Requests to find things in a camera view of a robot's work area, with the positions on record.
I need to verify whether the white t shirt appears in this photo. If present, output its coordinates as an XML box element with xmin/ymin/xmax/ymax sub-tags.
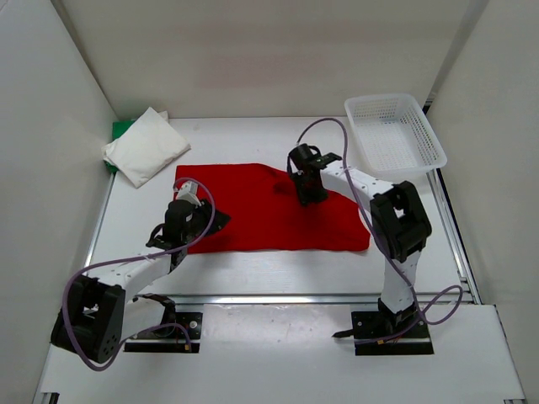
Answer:
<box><xmin>102</xmin><ymin>107</ymin><xmax>191</xmax><ymax>189</ymax></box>

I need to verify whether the red t shirt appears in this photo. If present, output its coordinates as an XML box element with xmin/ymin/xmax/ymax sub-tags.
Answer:
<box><xmin>175</xmin><ymin>163</ymin><xmax>371</xmax><ymax>254</ymax></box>

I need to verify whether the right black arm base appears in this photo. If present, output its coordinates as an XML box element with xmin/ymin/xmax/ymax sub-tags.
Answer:
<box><xmin>333</xmin><ymin>311</ymin><xmax>435</xmax><ymax>356</ymax></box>

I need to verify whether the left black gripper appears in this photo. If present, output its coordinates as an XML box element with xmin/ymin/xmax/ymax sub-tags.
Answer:
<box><xmin>182</xmin><ymin>197</ymin><xmax>231</xmax><ymax>243</ymax></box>

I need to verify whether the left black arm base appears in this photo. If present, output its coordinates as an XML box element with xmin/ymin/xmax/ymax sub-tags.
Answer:
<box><xmin>122</xmin><ymin>294</ymin><xmax>203</xmax><ymax>354</ymax></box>

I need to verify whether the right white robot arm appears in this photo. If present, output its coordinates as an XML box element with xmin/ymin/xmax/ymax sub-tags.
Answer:
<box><xmin>286</xmin><ymin>144</ymin><xmax>432</xmax><ymax>337</ymax></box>

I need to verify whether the white plastic basket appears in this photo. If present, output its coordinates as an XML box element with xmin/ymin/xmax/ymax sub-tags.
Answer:
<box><xmin>344</xmin><ymin>93</ymin><xmax>447</xmax><ymax>179</ymax></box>

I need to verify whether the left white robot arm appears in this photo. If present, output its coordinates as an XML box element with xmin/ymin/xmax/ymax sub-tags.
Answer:
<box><xmin>50</xmin><ymin>178</ymin><xmax>231</xmax><ymax>371</ymax></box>

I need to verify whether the green t shirt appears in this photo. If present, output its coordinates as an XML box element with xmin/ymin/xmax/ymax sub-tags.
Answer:
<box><xmin>104</xmin><ymin>120</ymin><xmax>135</xmax><ymax>174</ymax></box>

